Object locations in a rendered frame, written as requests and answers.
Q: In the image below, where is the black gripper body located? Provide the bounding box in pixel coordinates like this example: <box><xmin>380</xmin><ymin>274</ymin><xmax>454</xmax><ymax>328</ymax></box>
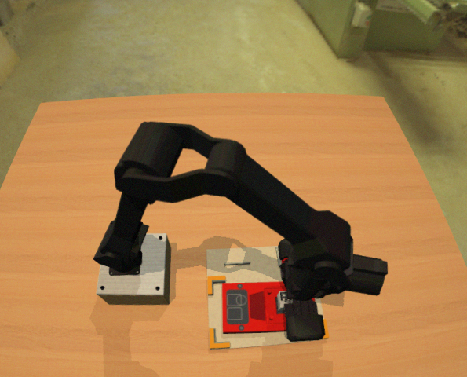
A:
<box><xmin>278</xmin><ymin>239</ymin><xmax>328</xmax><ymax>342</ymax></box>

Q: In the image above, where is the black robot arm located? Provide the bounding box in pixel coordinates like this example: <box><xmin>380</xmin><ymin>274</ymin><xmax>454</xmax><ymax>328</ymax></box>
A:
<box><xmin>93</xmin><ymin>122</ymin><xmax>388</xmax><ymax>299</ymax></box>

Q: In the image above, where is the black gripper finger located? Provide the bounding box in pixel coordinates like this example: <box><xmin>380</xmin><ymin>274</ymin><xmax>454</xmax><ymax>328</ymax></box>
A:
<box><xmin>284</xmin><ymin>303</ymin><xmax>294</xmax><ymax>318</ymax></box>
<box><xmin>280</xmin><ymin>263</ymin><xmax>286</xmax><ymax>287</ymax></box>

